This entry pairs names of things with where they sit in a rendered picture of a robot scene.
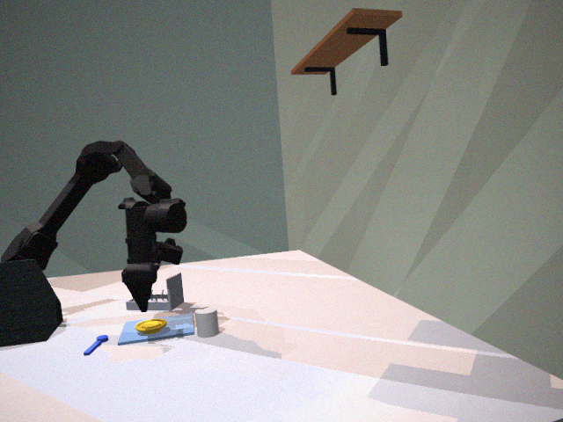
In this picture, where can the blue spoon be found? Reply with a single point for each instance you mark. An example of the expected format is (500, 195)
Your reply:
(93, 347)

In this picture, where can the grey dish rack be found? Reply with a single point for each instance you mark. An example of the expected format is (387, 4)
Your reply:
(169, 301)

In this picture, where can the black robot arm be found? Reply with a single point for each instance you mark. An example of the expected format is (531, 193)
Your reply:
(96, 162)

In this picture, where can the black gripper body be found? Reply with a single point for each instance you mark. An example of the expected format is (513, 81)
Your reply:
(139, 268)

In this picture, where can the grey cylinder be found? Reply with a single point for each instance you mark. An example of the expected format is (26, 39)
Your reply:
(207, 322)

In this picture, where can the yellow plate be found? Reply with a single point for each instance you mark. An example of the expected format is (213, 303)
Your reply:
(151, 326)

